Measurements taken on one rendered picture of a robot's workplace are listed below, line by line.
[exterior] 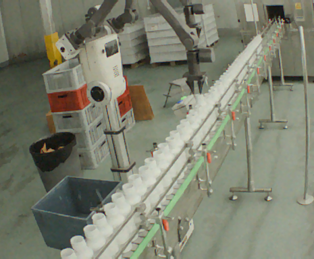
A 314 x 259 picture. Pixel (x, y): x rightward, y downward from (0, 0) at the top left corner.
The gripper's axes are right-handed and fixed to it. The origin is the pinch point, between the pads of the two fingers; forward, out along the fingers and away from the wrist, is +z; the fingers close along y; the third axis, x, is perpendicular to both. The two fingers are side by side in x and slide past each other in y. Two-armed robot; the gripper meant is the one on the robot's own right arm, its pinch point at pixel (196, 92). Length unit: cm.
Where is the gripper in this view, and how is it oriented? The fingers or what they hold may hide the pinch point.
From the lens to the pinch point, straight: 179.4
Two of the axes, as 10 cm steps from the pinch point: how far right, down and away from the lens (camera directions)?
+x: 3.9, -4.0, 8.3
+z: 1.3, 9.2, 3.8
